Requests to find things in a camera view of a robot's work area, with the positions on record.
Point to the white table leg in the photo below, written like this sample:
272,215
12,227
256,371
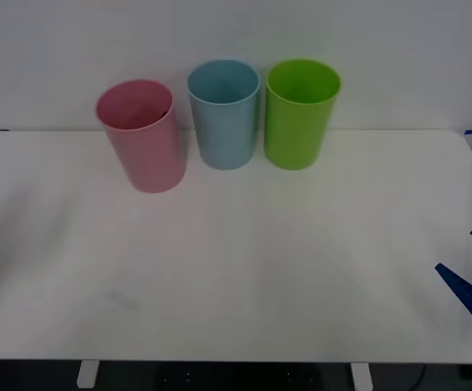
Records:
87,374
361,376

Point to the pink plastic bin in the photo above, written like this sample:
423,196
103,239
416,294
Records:
146,146

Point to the green plastic bin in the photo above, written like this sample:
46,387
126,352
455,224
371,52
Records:
296,130

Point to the pale blue plastic bin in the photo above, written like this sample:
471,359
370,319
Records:
224,130

